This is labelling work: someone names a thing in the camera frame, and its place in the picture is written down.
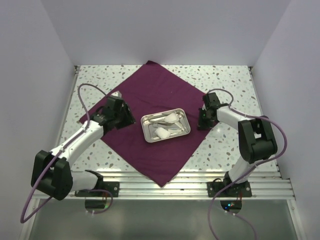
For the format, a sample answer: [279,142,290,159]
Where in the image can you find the steel hemostat forceps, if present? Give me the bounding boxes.
[152,124,185,136]

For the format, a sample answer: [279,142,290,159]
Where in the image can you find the stainless steel tray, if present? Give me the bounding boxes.
[140,108,191,143]

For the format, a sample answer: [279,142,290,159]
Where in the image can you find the white gauze pad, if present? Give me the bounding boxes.
[154,127,171,139]
[163,112,179,124]

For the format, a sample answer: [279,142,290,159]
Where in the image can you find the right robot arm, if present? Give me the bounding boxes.
[197,92,278,197]

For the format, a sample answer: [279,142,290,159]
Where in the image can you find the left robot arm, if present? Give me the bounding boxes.
[31,96,135,201]

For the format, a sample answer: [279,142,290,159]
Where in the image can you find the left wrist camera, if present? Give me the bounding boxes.
[111,91,122,98]

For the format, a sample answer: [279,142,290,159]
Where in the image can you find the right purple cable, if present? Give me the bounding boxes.
[208,88,288,240]

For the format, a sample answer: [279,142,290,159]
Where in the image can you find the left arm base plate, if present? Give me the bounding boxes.
[74,181,120,198]

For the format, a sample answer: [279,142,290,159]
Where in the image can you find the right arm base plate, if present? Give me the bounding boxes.
[206,178,253,198]

